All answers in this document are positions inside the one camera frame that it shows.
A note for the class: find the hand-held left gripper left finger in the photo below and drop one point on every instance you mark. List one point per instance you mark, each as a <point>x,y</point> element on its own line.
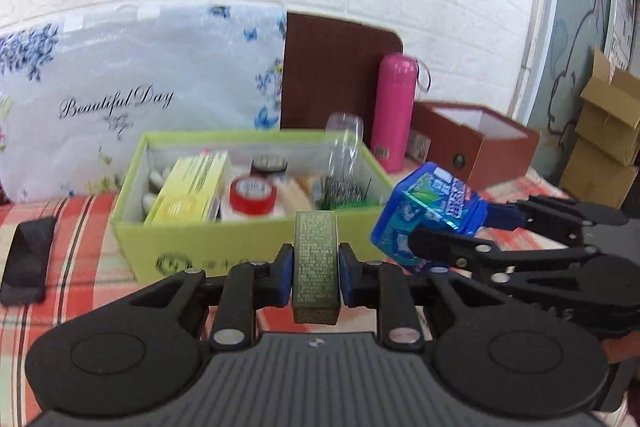
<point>286,274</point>

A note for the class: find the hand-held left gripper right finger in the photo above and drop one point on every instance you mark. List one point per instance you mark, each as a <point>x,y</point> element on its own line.
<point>346,277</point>

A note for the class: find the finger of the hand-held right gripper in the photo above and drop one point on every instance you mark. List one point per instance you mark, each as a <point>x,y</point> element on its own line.
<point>450,244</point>
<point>505,217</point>

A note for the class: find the olive green box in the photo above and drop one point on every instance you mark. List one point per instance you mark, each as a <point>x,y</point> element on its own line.
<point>316,262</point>

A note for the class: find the blue plastic container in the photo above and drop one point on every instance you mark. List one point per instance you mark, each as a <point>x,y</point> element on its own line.
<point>425,207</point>

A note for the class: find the light green cardboard box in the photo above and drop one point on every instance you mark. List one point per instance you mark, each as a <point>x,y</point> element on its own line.
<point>240,247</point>

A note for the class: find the tan cardboard box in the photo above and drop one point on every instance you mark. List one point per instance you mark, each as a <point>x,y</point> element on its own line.
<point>295,194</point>

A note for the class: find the brown cardboard box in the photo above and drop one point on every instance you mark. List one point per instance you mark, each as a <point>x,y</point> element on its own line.
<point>480,147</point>

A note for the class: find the red tape roll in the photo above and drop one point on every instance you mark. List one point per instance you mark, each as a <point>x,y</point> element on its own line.
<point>252,196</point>

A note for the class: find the closed cardboard carton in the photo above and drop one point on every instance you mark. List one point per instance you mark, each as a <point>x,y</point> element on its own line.
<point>595,179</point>

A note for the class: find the yellow printed box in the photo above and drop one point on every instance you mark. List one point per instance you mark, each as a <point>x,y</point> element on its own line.
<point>190,187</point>

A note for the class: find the pink thermos bottle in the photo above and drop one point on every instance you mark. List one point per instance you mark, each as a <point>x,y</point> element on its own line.
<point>395,112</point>

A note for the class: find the open cardboard carton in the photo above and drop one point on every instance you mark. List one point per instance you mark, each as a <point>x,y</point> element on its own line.
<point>612,107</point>

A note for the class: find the plaid bed sheet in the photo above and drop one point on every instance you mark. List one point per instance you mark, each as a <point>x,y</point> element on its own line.
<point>75,307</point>

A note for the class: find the gray panel with line drawing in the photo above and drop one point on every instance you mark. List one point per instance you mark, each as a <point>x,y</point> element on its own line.
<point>575,7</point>

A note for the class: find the floral printed plastic bag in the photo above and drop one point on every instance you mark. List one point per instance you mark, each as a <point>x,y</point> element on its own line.
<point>125,107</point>

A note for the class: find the black smartphone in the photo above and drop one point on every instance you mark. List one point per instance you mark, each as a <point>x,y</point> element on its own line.
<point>27,259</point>

